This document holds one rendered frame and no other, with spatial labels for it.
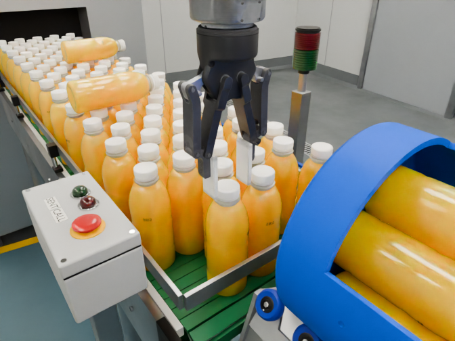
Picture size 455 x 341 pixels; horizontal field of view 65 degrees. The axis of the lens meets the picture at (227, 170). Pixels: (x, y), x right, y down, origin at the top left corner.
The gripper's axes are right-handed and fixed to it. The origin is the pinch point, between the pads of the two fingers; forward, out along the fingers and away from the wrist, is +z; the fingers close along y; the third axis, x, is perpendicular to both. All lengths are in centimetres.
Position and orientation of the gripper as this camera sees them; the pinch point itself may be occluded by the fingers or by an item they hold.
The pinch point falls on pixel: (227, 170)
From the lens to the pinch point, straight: 52.9
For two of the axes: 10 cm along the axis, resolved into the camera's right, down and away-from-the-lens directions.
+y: 8.0, -3.0, 5.2
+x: -6.0, -4.0, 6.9
